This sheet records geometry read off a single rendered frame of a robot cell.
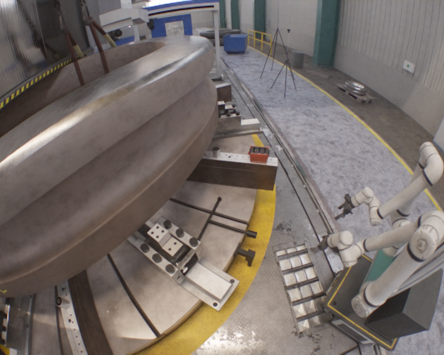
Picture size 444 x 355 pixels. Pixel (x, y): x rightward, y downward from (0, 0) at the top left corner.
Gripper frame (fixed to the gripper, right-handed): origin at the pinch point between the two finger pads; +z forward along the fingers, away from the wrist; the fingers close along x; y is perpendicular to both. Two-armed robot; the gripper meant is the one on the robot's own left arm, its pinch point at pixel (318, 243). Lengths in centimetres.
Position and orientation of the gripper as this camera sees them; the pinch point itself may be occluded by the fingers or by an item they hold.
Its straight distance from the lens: 152.3
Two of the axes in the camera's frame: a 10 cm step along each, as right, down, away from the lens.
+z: -0.9, 3.7, 9.2
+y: -5.7, -7.8, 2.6
